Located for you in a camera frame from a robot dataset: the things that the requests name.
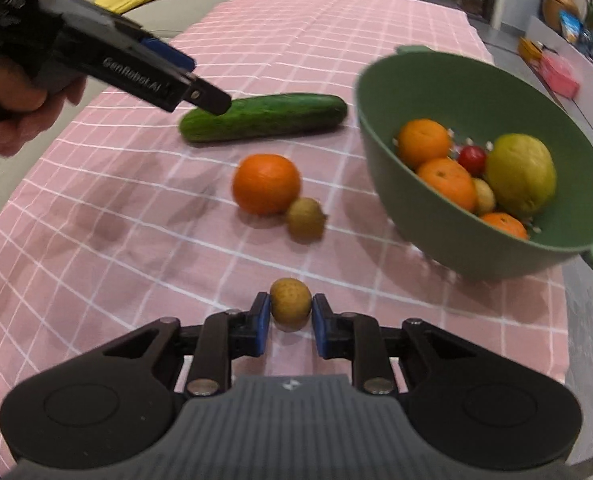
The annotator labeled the pink box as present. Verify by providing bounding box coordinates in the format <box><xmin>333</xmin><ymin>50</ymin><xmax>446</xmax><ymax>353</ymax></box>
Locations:
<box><xmin>538</xmin><ymin>52</ymin><xmax>582</xmax><ymax>99</ymax></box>

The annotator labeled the white low cabinet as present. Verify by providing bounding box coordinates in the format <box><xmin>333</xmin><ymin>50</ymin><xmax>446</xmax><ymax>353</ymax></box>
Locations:
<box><xmin>518</xmin><ymin>14</ymin><xmax>593</xmax><ymax>128</ymax></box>

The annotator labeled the person's left hand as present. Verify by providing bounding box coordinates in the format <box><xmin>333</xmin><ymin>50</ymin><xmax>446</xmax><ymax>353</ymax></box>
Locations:
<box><xmin>0</xmin><ymin>79</ymin><xmax>87</xmax><ymax>159</ymax></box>

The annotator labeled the pink checked tablecloth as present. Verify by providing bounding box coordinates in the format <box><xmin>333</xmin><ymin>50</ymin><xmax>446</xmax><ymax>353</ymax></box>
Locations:
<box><xmin>0</xmin><ymin>0</ymin><xmax>570</xmax><ymax>477</ymax></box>

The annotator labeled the kiwi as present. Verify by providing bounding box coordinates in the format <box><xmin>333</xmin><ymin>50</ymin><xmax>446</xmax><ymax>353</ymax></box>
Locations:
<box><xmin>285</xmin><ymin>197</ymin><xmax>328</xmax><ymax>244</ymax></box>
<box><xmin>269</xmin><ymin>277</ymin><xmax>313</xmax><ymax>332</ymax></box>

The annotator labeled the green colander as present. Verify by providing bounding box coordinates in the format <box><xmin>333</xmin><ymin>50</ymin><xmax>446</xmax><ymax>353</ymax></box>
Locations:
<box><xmin>353</xmin><ymin>44</ymin><xmax>593</xmax><ymax>284</ymax></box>

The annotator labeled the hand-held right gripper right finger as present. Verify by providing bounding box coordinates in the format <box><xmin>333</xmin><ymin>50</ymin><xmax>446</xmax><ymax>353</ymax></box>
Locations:
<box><xmin>311</xmin><ymin>292</ymin><xmax>481</xmax><ymax>396</ymax></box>

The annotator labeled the green cucumber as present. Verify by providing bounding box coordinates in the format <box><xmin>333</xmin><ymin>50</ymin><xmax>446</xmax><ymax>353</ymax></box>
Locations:
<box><xmin>178</xmin><ymin>92</ymin><xmax>350</xmax><ymax>144</ymax></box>

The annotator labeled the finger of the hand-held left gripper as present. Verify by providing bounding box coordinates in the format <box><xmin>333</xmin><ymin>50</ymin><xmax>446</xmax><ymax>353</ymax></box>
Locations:
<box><xmin>139</xmin><ymin>35</ymin><xmax>198</xmax><ymax>74</ymax></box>
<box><xmin>174</xmin><ymin>75</ymin><xmax>234</xmax><ymax>115</ymax></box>

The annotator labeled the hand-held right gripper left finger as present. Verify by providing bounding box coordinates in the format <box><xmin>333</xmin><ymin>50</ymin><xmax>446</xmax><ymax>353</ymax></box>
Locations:
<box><xmin>104</xmin><ymin>291</ymin><xmax>272</xmax><ymax>396</ymax></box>

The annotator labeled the red cherry tomato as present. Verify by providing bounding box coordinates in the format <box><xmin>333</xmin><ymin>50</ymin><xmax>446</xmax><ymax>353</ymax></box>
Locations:
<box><xmin>457</xmin><ymin>145</ymin><xmax>488</xmax><ymax>178</ymax></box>

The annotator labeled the orange box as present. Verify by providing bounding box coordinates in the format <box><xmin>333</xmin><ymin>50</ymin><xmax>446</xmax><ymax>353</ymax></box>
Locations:
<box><xmin>518</xmin><ymin>37</ymin><xmax>545</xmax><ymax>62</ymax></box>

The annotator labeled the beige sofa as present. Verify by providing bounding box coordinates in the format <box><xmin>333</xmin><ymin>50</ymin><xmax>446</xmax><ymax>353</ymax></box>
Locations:
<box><xmin>0</xmin><ymin>0</ymin><xmax>300</xmax><ymax>246</ymax></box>

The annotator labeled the brown longan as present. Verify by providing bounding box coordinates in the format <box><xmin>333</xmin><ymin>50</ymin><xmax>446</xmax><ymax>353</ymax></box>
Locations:
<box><xmin>471</xmin><ymin>177</ymin><xmax>497</xmax><ymax>216</ymax></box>

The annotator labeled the blue snack bag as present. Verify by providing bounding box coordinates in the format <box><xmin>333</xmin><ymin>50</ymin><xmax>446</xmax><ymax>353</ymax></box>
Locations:
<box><xmin>558</xmin><ymin>10</ymin><xmax>585</xmax><ymax>44</ymax></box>

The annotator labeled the orange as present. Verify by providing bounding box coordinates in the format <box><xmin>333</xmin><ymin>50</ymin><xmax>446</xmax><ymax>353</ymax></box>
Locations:
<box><xmin>478</xmin><ymin>212</ymin><xmax>530</xmax><ymax>241</ymax></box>
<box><xmin>232</xmin><ymin>153</ymin><xmax>302</xmax><ymax>216</ymax></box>
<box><xmin>417</xmin><ymin>157</ymin><xmax>479</xmax><ymax>213</ymax></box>
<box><xmin>395</xmin><ymin>118</ymin><xmax>452</xmax><ymax>170</ymax></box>

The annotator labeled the green pear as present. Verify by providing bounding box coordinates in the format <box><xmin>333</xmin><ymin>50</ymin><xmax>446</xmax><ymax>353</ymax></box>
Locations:
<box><xmin>485</xmin><ymin>133</ymin><xmax>558</xmax><ymax>219</ymax></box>

